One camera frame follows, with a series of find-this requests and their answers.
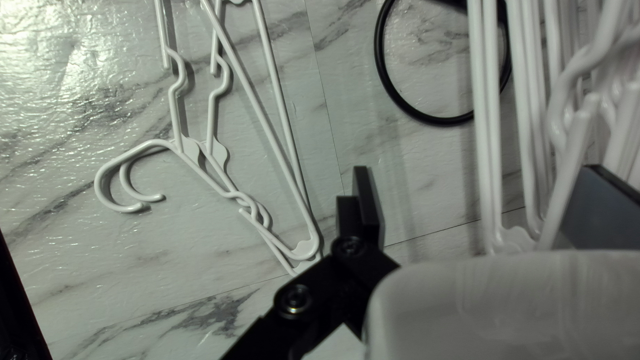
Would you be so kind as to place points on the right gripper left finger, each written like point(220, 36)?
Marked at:
point(367, 215)

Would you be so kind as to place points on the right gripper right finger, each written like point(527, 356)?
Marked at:
point(605, 215)

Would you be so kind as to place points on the row of white hangers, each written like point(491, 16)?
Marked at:
point(487, 150)

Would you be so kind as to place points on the black rack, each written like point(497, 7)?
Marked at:
point(435, 120)

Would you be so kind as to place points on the white plastic hanger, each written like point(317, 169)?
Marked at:
point(191, 146)
point(220, 156)

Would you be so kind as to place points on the black frame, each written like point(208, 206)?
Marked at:
point(15, 320)

